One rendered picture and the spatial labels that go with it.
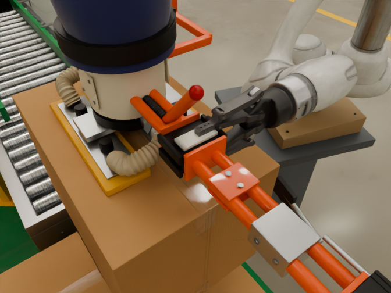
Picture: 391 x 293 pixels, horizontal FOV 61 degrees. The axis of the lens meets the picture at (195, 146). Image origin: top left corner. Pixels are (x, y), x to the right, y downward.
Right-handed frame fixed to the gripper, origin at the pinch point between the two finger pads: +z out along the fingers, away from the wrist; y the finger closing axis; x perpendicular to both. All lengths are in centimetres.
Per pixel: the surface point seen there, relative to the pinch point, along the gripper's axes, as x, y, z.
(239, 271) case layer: 0, 69, -18
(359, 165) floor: 24, 124, -153
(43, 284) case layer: 34, 69, 38
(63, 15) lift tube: 22.0, -17.8, 10.1
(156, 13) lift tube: 15.0, -17.3, -3.0
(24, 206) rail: 65, 64, 33
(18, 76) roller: 175, 72, 9
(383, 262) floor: -25, 124, -103
